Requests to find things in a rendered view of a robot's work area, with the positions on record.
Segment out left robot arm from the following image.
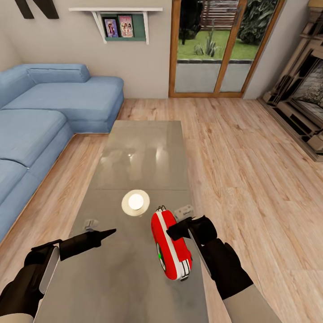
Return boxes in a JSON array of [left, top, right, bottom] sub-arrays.
[[0, 219, 117, 323]]

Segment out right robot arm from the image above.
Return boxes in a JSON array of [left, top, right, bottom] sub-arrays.
[[166, 205, 282, 323]]

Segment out radio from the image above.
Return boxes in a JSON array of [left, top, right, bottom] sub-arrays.
[[151, 205, 193, 281]]

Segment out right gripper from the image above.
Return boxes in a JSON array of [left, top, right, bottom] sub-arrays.
[[166, 217, 192, 241]]

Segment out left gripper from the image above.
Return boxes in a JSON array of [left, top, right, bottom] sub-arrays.
[[73, 229, 117, 255]]

